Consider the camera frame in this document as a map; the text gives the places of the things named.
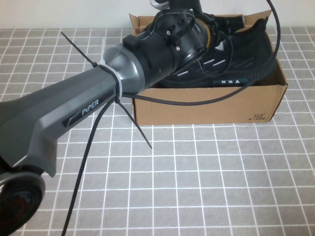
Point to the white zip tie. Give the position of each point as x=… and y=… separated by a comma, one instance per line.
x=115, y=78

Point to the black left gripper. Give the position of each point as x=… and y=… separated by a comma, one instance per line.
x=215, y=25

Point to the black sneaker with white stuffing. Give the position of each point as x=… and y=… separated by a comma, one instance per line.
x=246, y=56

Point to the grey grid pattern tablecloth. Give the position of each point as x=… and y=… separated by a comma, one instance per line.
x=209, y=184

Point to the black zip tie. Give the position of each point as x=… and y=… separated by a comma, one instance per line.
x=137, y=125
x=78, y=48

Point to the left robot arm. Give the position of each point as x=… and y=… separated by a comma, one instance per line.
x=81, y=98

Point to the brown cardboard shoe box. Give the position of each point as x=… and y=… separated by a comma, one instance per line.
x=197, y=113

